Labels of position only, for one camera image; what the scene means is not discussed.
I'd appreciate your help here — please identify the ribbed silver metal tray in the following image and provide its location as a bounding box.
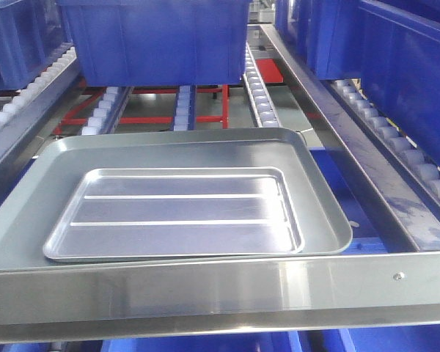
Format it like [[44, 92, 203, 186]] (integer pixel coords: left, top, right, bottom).
[[43, 167, 305, 263]]

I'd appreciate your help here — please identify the right shelf middle roller track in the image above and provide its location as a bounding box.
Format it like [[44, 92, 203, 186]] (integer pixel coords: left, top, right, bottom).
[[171, 85, 197, 131]]

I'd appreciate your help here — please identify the shelf roller track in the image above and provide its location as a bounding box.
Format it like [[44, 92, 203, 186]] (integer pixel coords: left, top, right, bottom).
[[171, 85, 197, 131], [330, 80, 440, 209], [243, 43, 281, 128], [80, 87, 133, 136], [0, 47, 80, 182]]

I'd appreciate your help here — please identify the right shelf left roller track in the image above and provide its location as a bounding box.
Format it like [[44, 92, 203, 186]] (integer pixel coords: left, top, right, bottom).
[[80, 87, 133, 136]]

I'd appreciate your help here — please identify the large grey flat tray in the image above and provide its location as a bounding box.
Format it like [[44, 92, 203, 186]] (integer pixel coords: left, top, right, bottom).
[[0, 128, 352, 271]]

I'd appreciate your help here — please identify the blue bin on shelf centre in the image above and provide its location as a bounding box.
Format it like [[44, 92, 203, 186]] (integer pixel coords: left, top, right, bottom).
[[58, 1, 249, 87]]

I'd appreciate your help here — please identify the right shelf steel divider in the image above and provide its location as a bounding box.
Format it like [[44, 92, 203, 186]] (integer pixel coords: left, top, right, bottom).
[[260, 24, 440, 252]]

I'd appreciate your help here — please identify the right shelf leftmost roller track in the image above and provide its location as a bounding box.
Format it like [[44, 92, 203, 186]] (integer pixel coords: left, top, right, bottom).
[[0, 47, 80, 182]]

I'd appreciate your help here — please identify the right shelf far roller track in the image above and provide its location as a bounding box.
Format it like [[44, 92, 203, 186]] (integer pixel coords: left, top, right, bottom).
[[330, 80, 440, 209]]

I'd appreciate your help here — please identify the blue bin shelf right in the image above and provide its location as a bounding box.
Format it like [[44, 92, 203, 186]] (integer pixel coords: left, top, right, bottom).
[[276, 1, 440, 166]]

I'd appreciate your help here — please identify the blue bin shelf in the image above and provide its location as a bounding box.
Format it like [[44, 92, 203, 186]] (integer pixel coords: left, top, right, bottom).
[[0, 0, 70, 91], [276, 1, 440, 166]]

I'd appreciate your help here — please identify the blue bin shelf left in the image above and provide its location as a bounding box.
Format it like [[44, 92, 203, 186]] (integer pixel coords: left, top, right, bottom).
[[0, 0, 70, 91]]

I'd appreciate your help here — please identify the blue bin lower right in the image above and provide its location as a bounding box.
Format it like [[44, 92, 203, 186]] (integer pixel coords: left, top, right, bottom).
[[309, 147, 387, 254]]

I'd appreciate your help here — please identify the red metal floor frame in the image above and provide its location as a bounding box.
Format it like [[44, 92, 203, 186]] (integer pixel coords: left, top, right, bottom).
[[53, 58, 285, 135]]

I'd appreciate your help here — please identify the right shelf front steel rail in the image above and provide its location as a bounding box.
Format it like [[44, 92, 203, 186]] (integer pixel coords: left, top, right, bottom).
[[0, 252, 440, 344]]

